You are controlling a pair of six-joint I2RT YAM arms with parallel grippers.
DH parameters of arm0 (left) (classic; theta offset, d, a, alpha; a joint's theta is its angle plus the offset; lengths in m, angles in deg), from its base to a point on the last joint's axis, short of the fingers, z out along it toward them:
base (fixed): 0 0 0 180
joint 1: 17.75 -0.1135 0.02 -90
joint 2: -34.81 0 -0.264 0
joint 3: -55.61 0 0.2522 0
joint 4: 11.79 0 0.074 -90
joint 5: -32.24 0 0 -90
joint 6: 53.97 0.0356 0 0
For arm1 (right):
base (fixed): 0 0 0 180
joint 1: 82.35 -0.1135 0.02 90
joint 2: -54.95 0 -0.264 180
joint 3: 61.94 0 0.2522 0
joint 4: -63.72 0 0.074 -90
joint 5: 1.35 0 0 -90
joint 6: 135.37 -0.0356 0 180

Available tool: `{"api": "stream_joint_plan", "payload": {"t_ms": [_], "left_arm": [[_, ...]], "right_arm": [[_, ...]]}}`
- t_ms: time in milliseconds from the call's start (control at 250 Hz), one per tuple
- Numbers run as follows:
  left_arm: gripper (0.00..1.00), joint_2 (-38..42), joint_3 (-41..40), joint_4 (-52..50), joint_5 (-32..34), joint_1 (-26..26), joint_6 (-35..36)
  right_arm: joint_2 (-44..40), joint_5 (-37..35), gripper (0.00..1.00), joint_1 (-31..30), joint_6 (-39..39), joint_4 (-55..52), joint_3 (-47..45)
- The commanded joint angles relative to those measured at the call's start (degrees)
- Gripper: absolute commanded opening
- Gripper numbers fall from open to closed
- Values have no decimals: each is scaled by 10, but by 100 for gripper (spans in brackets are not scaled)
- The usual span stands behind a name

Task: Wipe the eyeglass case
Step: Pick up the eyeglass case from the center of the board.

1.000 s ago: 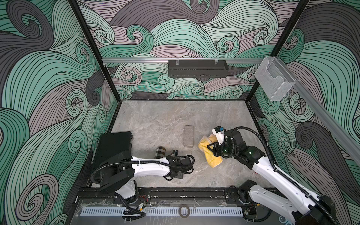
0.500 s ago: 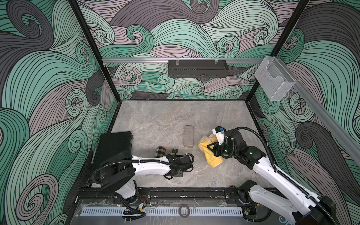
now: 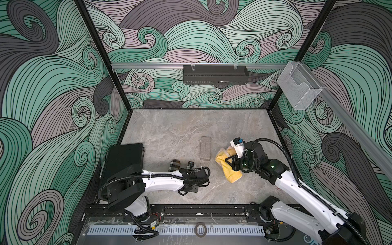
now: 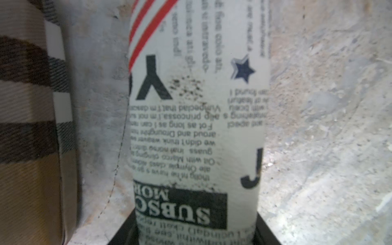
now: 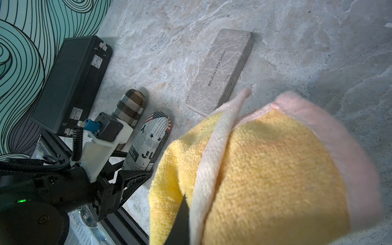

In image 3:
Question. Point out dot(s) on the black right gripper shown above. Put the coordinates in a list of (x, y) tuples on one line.
[(234, 162)]

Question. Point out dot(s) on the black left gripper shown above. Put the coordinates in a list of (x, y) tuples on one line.
[(195, 190)]

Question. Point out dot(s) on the yellow pink microfiber cloth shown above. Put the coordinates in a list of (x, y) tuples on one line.
[(231, 175)]

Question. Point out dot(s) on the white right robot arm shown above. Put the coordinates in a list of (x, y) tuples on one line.
[(324, 222)]

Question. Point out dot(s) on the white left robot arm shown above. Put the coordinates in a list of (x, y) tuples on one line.
[(128, 189)]

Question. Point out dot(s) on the black tape roll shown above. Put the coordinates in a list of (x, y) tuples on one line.
[(200, 230)]

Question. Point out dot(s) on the black flat box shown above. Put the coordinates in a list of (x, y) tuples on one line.
[(122, 161)]

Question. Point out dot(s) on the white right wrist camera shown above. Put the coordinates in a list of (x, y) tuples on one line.
[(238, 145)]

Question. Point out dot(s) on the black corner frame post right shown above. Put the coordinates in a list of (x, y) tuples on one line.
[(315, 29)]

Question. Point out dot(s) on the black corner frame post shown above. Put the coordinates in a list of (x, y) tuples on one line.
[(101, 50), (315, 29)]

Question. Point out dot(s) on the clear acrylic wall holder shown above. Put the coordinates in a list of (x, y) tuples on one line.
[(299, 85)]

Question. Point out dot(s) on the aluminium rail back wall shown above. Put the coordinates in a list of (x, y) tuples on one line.
[(155, 65)]

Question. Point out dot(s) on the aluminium rail wall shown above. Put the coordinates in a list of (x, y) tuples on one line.
[(336, 95), (155, 65)]

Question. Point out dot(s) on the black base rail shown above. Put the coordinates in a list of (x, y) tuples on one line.
[(167, 212)]

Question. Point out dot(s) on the black wall tray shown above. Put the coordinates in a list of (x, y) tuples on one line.
[(215, 74)]

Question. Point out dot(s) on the white perforated cable duct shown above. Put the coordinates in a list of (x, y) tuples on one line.
[(229, 230)]

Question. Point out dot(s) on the aluminium rail right wall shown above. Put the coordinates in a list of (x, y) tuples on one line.
[(336, 95)]

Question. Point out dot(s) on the black corner frame post left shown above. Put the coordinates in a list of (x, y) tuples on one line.
[(101, 50)]

